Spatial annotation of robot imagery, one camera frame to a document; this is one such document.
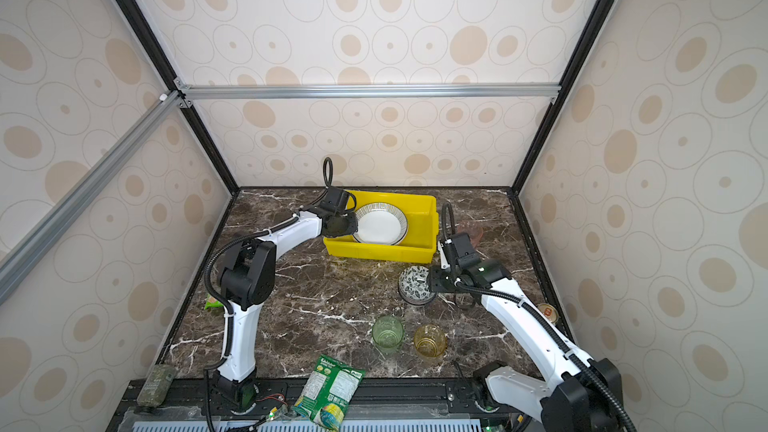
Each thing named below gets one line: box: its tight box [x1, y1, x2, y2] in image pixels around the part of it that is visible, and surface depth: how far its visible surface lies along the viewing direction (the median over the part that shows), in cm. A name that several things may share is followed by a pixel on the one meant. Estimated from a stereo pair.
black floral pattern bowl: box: [398, 265, 435, 306], surface depth 90 cm
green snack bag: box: [292, 354, 366, 432], surface depth 74 cm
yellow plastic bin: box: [323, 190, 439, 264], surface depth 101 cm
